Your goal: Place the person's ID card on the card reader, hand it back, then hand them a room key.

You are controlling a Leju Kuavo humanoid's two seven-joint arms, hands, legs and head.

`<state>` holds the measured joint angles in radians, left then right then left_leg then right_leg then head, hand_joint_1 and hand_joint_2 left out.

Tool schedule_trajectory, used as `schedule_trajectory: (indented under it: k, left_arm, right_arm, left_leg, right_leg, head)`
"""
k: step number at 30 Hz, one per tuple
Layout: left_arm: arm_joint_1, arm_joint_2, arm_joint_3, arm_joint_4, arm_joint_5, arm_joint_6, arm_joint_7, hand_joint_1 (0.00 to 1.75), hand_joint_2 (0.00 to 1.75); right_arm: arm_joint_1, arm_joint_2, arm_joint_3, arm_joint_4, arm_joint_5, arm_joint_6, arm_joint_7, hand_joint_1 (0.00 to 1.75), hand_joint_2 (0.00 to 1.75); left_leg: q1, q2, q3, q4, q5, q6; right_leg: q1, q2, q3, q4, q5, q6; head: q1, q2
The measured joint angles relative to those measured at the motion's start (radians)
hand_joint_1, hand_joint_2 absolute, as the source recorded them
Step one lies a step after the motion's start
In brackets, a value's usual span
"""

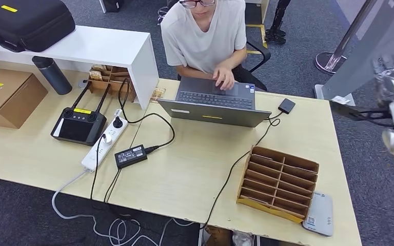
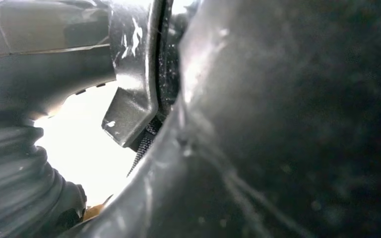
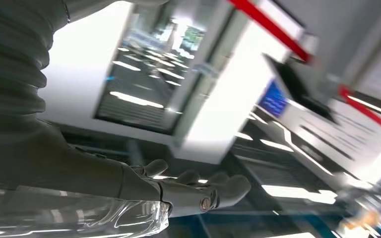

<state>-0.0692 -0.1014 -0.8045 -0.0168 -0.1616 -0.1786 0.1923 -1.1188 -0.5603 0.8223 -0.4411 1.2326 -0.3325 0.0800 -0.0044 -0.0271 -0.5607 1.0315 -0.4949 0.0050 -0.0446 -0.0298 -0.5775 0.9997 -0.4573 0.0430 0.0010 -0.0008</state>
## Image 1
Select person's left hand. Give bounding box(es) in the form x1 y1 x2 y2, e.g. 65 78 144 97
212 64 235 91

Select person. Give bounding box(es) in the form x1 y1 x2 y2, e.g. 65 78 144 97
160 0 269 92

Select brown slotted card rack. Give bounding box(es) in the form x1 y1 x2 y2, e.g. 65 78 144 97
237 146 320 224

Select gold hotel key card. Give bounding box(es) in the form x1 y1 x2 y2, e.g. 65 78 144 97
244 196 272 206

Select white card reader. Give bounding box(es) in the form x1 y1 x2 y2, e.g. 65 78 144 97
302 192 334 237

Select grey laptop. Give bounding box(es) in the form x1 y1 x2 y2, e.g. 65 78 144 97
157 77 272 128

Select grey kiosk stand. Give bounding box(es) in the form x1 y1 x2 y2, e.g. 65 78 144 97
314 0 394 107

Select small black external drive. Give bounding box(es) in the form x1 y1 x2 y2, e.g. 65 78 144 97
278 98 296 114

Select black robot leg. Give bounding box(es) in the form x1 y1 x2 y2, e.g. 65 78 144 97
265 0 291 45

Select black rimmed glasses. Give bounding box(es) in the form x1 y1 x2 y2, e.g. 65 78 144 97
179 0 215 9

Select white cabinet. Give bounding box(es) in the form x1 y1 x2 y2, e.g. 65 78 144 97
244 0 271 25

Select small wooden slotted rack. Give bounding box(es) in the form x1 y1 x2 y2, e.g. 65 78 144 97
88 64 137 103

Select black power adapter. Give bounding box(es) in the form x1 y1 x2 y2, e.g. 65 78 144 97
114 145 148 170

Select white desk shelf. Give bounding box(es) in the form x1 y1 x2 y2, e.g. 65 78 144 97
0 25 160 110

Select black box with white edge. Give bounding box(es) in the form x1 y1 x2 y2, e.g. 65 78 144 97
99 0 125 13

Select white power strip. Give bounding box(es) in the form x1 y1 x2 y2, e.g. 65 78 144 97
81 115 129 172

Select black remote controller with antennas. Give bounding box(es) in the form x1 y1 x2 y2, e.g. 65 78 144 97
50 82 111 147

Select brown cardboard piece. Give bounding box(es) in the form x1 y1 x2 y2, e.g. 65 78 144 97
205 225 233 246

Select dark grey thermos bottle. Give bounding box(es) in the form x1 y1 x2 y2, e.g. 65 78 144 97
31 56 73 95

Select black carrying case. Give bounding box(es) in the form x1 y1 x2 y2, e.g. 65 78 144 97
0 0 76 53

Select brown cardboard box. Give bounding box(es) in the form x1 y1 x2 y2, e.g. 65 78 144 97
0 67 49 129

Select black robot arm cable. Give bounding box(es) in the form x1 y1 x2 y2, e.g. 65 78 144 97
357 107 394 130

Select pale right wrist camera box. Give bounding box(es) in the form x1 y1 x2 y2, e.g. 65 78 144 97
331 95 351 105

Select chrome stanchion post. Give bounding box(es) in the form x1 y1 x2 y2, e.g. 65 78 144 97
314 0 378 75

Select black adapter output cable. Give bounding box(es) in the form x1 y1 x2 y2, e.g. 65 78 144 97
117 78 176 153

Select black drive cable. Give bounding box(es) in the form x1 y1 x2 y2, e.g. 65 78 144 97
200 112 283 230

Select black adapter mains cable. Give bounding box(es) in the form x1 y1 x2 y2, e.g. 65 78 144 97
103 168 122 204

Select black cable of white plug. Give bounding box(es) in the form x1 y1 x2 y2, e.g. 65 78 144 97
90 135 105 201

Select white power strip cable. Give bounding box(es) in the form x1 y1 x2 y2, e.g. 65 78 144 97
51 170 201 246

